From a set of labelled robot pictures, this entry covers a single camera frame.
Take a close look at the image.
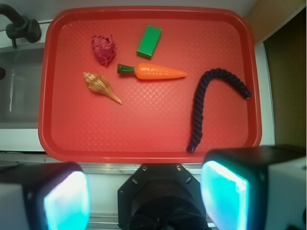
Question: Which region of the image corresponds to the red plastic tray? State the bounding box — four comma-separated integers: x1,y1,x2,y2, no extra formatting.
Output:
38,7,262,163

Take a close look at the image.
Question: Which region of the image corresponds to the grey sink basin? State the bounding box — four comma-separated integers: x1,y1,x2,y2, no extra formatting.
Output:
0,48,44,129

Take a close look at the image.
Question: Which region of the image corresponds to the orange plastic carrot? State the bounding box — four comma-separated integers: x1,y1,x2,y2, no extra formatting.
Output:
117,63,188,80

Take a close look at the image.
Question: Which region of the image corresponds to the green rectangular block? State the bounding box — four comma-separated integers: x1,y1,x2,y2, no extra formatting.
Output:
136,25,162,59

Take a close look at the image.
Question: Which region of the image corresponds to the red paper ball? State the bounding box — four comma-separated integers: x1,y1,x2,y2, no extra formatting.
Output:
92,35,116,67

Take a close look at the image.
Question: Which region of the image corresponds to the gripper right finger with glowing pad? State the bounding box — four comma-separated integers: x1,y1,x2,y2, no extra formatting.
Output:
200,145,307,230

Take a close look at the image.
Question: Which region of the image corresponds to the black sink faucet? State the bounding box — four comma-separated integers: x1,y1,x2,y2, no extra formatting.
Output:
0,4,42,49

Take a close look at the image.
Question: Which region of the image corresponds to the tan spiral seashell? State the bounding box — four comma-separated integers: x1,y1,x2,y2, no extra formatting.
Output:
83,72,122,105

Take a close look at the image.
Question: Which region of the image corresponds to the dark purple twisted rope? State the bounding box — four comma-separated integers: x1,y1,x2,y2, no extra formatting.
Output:
187,68,252,153

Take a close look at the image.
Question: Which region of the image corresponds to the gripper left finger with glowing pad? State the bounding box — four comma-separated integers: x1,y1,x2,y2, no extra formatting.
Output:
0,162,91,230

